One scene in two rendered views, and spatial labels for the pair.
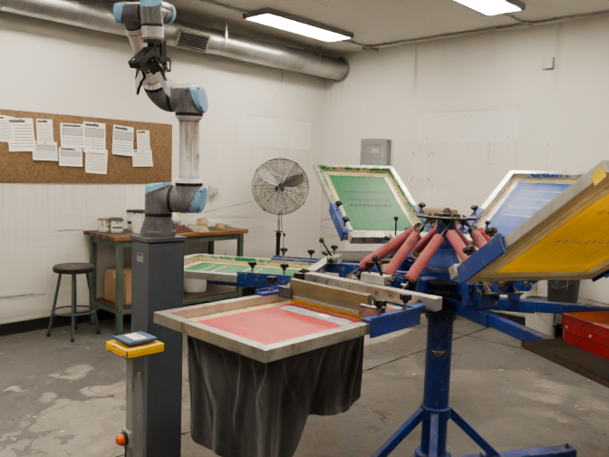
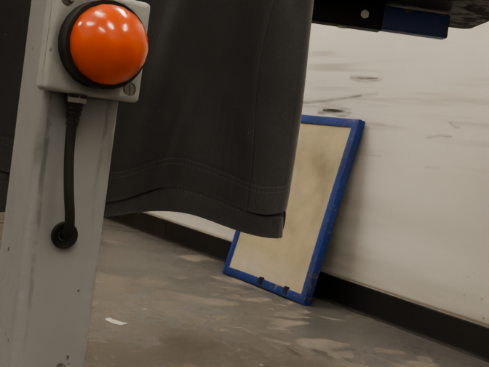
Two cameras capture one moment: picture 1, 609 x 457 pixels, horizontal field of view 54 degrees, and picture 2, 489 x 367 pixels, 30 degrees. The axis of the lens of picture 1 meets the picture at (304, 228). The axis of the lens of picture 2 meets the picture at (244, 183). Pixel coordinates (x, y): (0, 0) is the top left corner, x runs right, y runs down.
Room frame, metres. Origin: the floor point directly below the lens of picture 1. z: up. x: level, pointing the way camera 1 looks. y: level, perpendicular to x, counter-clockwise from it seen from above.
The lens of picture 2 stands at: (1.61, 0.95, 0.62)
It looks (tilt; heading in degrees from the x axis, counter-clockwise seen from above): 3 degrees down; 284
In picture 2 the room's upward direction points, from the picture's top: 8 degrees clockwise
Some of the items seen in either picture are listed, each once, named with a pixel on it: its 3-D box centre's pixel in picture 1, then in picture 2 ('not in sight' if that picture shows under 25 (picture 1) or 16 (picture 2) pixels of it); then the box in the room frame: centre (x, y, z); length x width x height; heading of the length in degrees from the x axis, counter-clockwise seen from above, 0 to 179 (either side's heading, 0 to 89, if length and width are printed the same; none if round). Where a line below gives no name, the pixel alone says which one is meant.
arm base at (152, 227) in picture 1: (158, 224); not in sight; (2.57, 0.64, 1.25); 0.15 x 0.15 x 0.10
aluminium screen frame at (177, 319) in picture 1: (291, 316); not in sight; (2.14, 0.04, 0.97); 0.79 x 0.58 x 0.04; 136
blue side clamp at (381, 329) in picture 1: (391, 320); not in sight; (2.12, -0.33, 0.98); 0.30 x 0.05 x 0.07; 136
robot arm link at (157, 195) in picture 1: (159, 197); not in sight; (2.57, 0.63, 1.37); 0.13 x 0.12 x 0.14; 81
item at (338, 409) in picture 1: (320, 397); not in sight; (1.95, -0.07, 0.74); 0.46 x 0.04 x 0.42; 136
